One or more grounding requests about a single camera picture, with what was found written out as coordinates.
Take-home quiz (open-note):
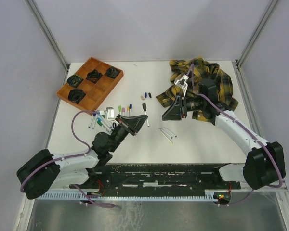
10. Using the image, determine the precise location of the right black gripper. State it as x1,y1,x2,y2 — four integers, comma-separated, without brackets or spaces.
162,92,205,121

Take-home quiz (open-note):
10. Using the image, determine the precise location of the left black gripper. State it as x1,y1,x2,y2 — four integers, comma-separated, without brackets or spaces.
109,114,148,152

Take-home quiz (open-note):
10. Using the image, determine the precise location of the pink cap white marker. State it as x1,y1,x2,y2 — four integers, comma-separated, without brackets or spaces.
158,128,173,144

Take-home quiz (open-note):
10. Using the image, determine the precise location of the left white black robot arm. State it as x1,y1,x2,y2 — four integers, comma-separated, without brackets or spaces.
16,115,148,200

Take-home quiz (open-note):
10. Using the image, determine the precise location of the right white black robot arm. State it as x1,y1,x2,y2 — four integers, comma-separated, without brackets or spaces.
162,75,285,190

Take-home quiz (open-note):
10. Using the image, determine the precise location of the dark green cap marker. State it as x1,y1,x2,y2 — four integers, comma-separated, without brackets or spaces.
97,120,112,133

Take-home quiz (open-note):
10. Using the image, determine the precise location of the light blue cap marker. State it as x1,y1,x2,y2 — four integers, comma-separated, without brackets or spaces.
98,117,113,130

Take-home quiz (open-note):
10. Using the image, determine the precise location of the yellow plaid shirt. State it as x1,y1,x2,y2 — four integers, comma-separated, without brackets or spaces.
157,57,238,124

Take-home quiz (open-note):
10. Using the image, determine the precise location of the orange compartment tray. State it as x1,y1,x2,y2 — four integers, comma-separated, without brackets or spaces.
56,57,124,115

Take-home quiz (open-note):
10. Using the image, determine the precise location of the dark green cable coil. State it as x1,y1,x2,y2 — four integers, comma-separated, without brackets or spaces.
104,66,119,79

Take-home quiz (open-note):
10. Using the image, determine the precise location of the black cable coil centre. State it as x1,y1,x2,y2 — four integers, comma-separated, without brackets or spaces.
86,69,103,84

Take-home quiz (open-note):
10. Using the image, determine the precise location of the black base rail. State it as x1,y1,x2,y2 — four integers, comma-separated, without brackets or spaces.
79,164,241,196

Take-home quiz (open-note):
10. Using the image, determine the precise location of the black cable coil front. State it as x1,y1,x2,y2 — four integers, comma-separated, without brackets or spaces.
67,88,86,103

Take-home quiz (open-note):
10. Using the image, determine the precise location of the green black cable coil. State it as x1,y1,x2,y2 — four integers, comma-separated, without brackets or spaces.
66,74,84,88

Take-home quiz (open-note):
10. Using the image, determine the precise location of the white cable duct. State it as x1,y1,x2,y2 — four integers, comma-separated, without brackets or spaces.
37,190,217,202

